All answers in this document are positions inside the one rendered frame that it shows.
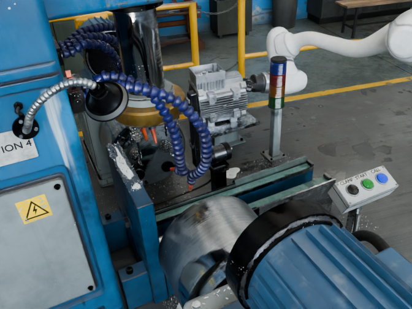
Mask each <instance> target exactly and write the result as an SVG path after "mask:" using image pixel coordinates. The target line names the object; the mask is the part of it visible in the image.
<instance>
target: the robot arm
mask: <svg viewBox="0 0 412 309"><path fill-rule="evenodd" d="M306 45H312V46H315V47H319V48H322V49H325V50H328V51H330V52H334V53H337V54H339V55H343V56H347V57H352V58H363V57H368V56H373V55H377V54H381V53H386V52H388V53H389V54H390V55H391V56H392V57H393V58H394V59H395V60H397V61H400V62H402V63H405V64H407V65H409V66H411V67H412V9H410V10H407V11H406V12H404V13H402V14H401V15H399V16H398V17H397V18H396V19H395V20H394V21H392V22H390V23H389V24H387V25H386V26H384V27H383V28H381V29H380V30H378V31H377V32H375V33H373V34H372V35H371V36H368V37H366V38H364V39H362V40H347V39H342V38H339V37H335V36H330V35H327V34H323V33H319V32H313V31H306V32H300V33H297V34H292V33H291V32H288V30H286V29H285V28H283V27H276V28H273V29H271V30H270V32H269V33H268V35H267V41H266V47H267V56H268V59H269V63H270V59H271V57H273V56H284V57H286V58H287V67H286V86H285V94H291V93H296V92H299V91H301V90H302V89H304V88H305V87H306V85H307V75H306V74H305V73H304V72H302V71H301V70H298V69H297V68H296V66H295V64H294V58H295V57H296V55H298V54H299V51H300V49H301V48H302V47H303V46H306ZM269 78H270V72H261V73H260V74H253V75H251V77H250V78H243V81H245V82H246V92H254V93H255V92H260V93H262V94H263V93H269Z"/></svg>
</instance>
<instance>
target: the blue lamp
mask: <svg viewBox="0 0 412 309"><path fill-rule="evenodd" d="M286 67H287V61H286V62H284V63H273V62H271V61H270V73H271V74H273V75H283V74H285V73H286Z"/></svg>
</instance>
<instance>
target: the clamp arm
mask: <svg viewBox="0 0 412 309"><path fill-rule="evenodd" d="M186 101H187V102H188V106H190V105H191V106H192V107H193V108H194V111H196V112H198V110H197V94H196V93H195V92H194V91H193V90H191V91H187V97H186ZM189 128H190V136H191V143H189V146H190V147H191V151H192V159H193V164H194V166H195V167H196V168H197V167H198V165H199V164H200V161H201V157H202V156H201V155H200V137H199V133H198V132H197V131H196V127H194V126H193V122H190V121H189Z"/></svg>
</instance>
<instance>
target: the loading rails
mask: <svg viewBox="0 0 412 309"><path fill-rule="evenodd" d="M313 168H314V163H313V162H311V161H310V160H309V159H307V157H306V156H302V157H300V158H297V159H293V160H291V161H288V162H284V163H282V164H279V165H276V166H273V167H270V168H268V169H264V170H261V171H258V172H255V173H253V174H249V175H246V176H244V177H240V178H237V179H235V180H234V183H233V184H230V185H227V186H223V187H221V188H218V189H214V190H212V191H209V192H207V193H203V194H200V195H198V196H194V197H191V198H189V199H186V200H183V201H180V202H177V203H174V204H171V205H168V206H165V207H163V208H159V209H157V210H155V211H154V212H155V217H156V224H157V228H158V235H159V242H160V241H161V239H162V236H163V235H164V233H165V231H166V229H167V228H168V227H169V225H170V223H171V222H172V221H173V217H175V216H176V217H177V216H178V215H179V214H180V213H182V212H183V211H184V210H186V209H187V208H188V207H190V206H192V205H194V204H195V203H197V202H200V201H202V200H204V199H208V198H210V197H215V196H233V197H237V198H239V199H241V200H243V201H244V202H246V203H247V204H248V205H249V207H250V208H251V209H252V210H253V211H254V212H255V214H257V216H260V215H261V214H263V213H264V212H266V211H267V210H269V209H271V208H273V207H275V206H277V205H280V204H283V203H285V202H289V201H292V200H298V199H310V200H315V201H317V202H319V203H320V204H321V205H322V206H324V207H325V208H326V209H327V210H328V211H331V207H332V199H331V198H330V196H329V195H328V193H327V192H328V191H329V190H330V189H331V187H332V185H334V184H335V182H336V179H335V178H334V179H332V177H331V176H330V175H328V174H327V173H324V175H323V177H320V178H317V179H315V180H312V177H313Z"/></svg>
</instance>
